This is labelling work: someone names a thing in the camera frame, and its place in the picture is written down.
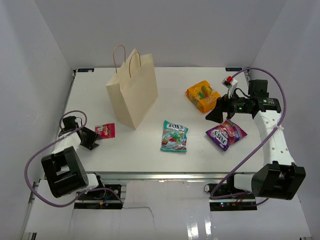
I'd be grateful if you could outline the purple Fox's candy bag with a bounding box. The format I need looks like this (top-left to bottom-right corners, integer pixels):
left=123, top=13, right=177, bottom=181
left=205, top=119, right=248, bottom=152

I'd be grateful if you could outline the right blue table label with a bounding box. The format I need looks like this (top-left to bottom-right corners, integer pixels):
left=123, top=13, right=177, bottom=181
left=225, top=67, right=243, bottom=72

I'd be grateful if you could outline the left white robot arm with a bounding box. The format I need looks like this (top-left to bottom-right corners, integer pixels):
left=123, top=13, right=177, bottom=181
left=41, top=116, right=106, bottom=200

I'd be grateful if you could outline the red snack packet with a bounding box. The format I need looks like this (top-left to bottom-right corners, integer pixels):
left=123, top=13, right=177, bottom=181
left=94, top=123, right=116, bottom=139

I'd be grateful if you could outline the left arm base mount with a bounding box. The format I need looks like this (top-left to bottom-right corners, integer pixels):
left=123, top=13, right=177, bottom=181
left=74, top=184, right=123, bottom=210

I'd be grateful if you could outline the beige paper bag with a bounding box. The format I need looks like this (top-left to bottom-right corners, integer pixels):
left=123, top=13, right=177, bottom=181
left=106, top=49, right=158, bottom=130

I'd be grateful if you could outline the orange snack pack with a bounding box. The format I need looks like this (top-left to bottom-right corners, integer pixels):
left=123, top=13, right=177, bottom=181
left=185, top=80, right=221, bottom=114

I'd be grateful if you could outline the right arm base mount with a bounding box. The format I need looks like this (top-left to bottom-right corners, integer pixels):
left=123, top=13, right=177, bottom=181
left=203, top=183, right=258, bottom=212

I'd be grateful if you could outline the left blue table label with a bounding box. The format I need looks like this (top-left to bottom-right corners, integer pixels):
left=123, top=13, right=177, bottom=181
left=77, top=68, right=95, bottom=73

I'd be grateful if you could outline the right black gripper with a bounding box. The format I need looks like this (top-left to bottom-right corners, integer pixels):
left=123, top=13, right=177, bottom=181
left=206, top=89, right=252, bottom=124

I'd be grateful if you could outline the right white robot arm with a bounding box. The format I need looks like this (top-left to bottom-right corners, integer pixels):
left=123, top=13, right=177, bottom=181
left=205, top=76, right=306, bottom=200

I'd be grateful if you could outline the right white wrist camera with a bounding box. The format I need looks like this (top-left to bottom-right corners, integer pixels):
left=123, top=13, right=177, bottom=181
left=222, top=76, right=238, bottom=98

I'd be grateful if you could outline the aluminium front rail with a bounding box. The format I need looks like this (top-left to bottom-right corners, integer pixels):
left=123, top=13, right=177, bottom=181
left=44, top=171, right=266, bottom=181

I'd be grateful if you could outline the blue table label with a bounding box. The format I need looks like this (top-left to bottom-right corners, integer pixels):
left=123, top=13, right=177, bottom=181
left=225, top=67, right=243, bottom=72
left=77, top=68, right=95, bottom=73

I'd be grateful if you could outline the green Fox's candy bag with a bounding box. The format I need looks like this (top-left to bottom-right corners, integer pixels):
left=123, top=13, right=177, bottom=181
left=160, top=120, right=189, bottom=153

